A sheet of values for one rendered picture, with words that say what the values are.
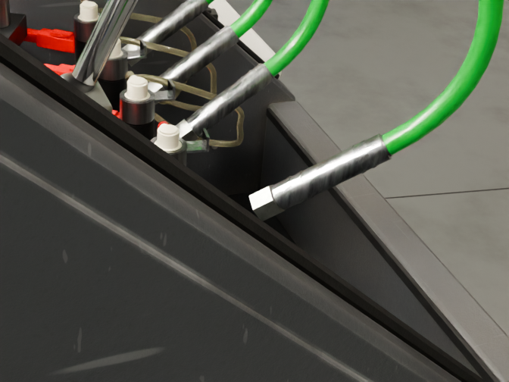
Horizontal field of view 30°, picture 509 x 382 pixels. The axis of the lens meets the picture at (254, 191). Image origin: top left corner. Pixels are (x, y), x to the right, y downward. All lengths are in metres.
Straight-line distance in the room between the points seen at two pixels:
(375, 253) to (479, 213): 1.86
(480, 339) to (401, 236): 0.14
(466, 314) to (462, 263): 1.72
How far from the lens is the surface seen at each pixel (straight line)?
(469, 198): 2.81
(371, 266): 0.91
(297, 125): 1.05
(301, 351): 0.34
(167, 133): 0.68
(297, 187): 0.61
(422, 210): 2.71
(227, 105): 0.78
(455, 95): 0.59
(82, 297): 0.29
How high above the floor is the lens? 1.45
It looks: 33 degrees down
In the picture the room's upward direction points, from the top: 5 degrees clockwise
